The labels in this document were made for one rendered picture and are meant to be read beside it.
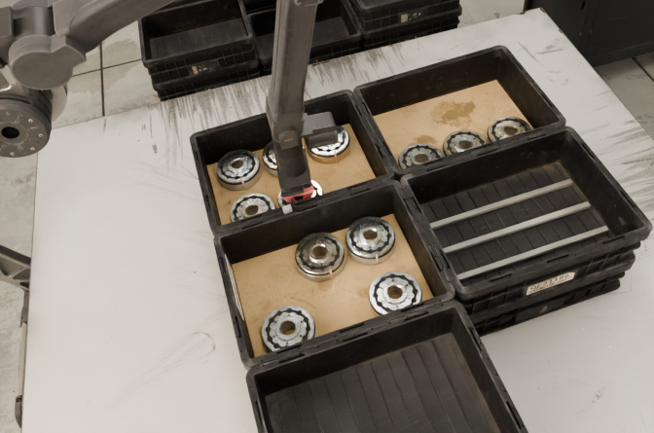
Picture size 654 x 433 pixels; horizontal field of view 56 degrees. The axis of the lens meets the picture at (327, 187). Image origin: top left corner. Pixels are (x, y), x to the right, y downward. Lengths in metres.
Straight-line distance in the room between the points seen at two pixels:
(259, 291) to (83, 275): 0.50
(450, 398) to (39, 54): 0.86
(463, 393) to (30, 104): 0.96
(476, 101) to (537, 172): 0.26
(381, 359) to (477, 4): 2.45
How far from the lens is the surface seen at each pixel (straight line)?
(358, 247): 1.27
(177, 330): 1.44
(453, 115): 1.56
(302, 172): 1.27
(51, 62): 0.91
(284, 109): 1.09
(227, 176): 1.44
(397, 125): 1.53
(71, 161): 1.87
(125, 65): 3.32
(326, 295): 1.26
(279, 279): 1.29
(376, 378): 1.18
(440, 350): 1.20
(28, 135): 1.33
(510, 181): 1.43
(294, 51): 0.99
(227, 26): 2.52
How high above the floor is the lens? 1.92
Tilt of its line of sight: 51 degrees down
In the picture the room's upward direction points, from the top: 9 degrees counter-clockwise
